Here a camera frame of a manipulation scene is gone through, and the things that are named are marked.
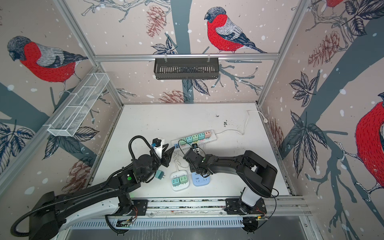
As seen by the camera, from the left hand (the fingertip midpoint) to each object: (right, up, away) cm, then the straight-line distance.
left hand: (170, 147), depth 73 cm
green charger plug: (+12, +2, +19) cm, 23 cm away
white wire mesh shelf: (-50, +21, +3) cm, 55 cm away
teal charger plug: (+16, +3, +19) cm, 25 cm away
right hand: (+11, -15, +15) cm, 24 cm away
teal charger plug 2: (+9, +1, +19) cm, 21 cm away
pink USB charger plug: (+20, +3, +21) cm, 30 cm away
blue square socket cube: (+14, -20, +6) cm, 25 cm away
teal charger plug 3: (+2, -19, +2) cm, 19 cm away
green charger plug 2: (+4, -1, +19) cm, 19 cm away
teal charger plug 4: (-8, -18, +11) cm, 23 cm away
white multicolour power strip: (0, -3, +20) cm, 20 cm away
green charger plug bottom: (+6, -18, +3) cm, 19 cm away
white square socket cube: (+3, -17, +8) cm, 19 cm away
